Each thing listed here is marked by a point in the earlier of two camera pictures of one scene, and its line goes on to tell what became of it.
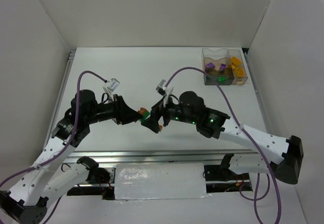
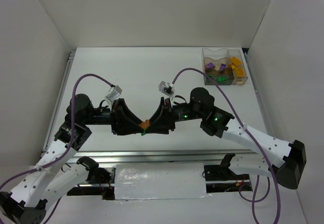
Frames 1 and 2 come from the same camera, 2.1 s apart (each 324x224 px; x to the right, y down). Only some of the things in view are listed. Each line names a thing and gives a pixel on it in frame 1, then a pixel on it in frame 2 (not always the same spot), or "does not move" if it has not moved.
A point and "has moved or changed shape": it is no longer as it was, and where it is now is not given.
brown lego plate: [142, 110] has moved or changed shape
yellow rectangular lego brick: [234, 60] does not move
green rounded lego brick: [221, 78] does not move
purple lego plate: [222, 66] does not move
